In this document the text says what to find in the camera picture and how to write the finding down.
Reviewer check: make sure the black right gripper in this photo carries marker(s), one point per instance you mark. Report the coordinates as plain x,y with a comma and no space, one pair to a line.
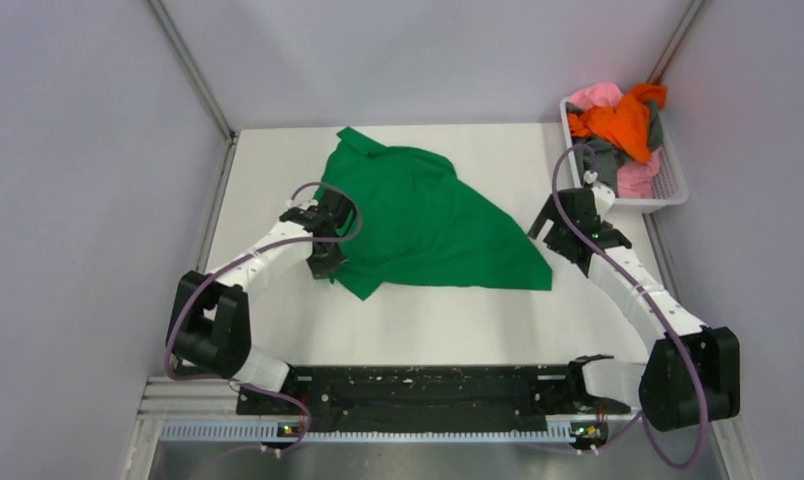
550,211

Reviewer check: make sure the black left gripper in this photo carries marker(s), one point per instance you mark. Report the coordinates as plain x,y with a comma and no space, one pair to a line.
328,267

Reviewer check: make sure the green t-shirt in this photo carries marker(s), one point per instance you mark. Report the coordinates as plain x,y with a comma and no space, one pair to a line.
423,226

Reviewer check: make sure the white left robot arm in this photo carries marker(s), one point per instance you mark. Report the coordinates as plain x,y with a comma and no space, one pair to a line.
210,327

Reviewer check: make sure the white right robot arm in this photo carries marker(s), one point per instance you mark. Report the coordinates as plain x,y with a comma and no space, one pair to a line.
690,366

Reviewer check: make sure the grey t-shirt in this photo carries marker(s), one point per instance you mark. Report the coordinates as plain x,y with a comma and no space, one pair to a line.
621,144

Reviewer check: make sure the pink t-shirt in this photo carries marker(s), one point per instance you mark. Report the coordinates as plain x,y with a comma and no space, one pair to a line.
618,135

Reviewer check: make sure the white laundry basket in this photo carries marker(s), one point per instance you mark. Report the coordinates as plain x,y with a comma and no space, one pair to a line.
642,188

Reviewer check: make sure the orange t-shirt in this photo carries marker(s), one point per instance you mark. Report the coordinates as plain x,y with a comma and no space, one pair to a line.
622,119

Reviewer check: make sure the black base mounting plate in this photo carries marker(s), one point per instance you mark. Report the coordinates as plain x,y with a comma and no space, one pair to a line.
463,419

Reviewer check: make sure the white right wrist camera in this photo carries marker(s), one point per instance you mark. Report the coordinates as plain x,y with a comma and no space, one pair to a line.
603,195

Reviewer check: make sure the aluminium frame rail right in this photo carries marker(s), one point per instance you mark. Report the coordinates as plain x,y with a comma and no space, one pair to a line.
679,36

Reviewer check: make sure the aluminium frame rail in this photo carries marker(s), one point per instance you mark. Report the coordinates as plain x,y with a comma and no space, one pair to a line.
679,36
207,100

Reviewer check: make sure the aluminium frame rail left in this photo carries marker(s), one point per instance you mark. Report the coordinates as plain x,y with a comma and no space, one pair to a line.
207,100

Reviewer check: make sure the aluminium front rail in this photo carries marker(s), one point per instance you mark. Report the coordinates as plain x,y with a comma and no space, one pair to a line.
330,397

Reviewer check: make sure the white slotted cable duct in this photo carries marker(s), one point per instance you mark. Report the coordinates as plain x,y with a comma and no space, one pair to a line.
274,432

